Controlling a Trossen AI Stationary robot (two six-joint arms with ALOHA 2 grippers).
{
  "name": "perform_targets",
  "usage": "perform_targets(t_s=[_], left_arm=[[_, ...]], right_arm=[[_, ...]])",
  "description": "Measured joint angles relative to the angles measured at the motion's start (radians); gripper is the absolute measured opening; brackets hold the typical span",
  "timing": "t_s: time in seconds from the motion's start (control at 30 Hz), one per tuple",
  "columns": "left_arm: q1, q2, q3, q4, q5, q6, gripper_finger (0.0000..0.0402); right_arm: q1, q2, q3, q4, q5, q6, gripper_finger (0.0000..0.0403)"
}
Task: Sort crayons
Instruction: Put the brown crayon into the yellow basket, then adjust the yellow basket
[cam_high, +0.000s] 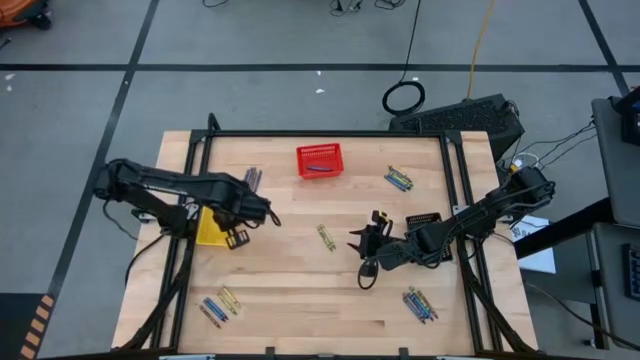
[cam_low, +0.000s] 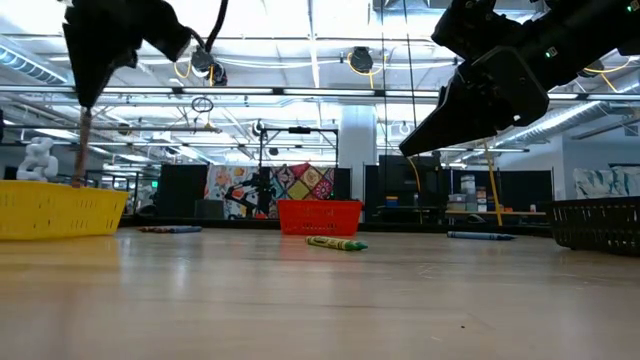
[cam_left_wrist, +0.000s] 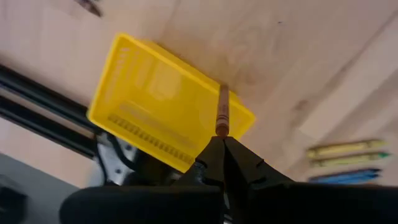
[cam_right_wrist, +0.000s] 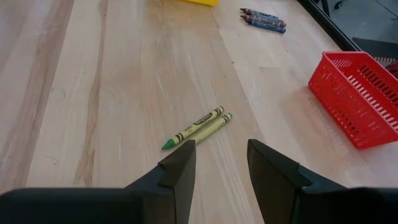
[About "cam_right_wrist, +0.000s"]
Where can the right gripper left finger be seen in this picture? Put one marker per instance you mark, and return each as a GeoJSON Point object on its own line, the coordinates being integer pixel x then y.
{"type": "Point", "coordinates": [183, 186]}

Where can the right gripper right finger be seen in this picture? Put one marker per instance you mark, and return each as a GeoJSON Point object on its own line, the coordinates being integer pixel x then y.
{"type": "Point", "coordinates": [273, 186]}

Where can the green crayon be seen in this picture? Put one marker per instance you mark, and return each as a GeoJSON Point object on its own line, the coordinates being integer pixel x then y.
{"type": "Point", "coordinates": [192, 126]}

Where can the yellow crayon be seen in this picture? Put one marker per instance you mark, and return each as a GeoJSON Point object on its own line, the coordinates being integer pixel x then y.
{"type": "Point", "coordinates": [214, 127]}

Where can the red plastic basket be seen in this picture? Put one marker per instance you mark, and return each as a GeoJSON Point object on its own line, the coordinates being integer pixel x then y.
{"type": "Point", "coordinates": [342, 102]}

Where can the yellow plastic basket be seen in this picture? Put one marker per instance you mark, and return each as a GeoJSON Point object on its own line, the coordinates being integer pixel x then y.
{"type": "Point", "coordinates": [202, 2]}

